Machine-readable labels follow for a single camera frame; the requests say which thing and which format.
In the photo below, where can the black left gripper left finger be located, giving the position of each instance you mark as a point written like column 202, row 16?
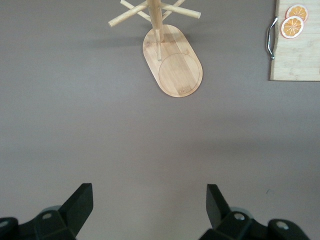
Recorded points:
column 75, row 207

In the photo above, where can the orange slice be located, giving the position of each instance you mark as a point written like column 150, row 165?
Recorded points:
column 292, row 27
column 298, row 11

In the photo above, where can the wooden mug tree rack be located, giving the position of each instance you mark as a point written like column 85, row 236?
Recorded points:
column 180, row 75

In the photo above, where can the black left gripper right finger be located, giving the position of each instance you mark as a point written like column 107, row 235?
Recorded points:
column 217, row 210

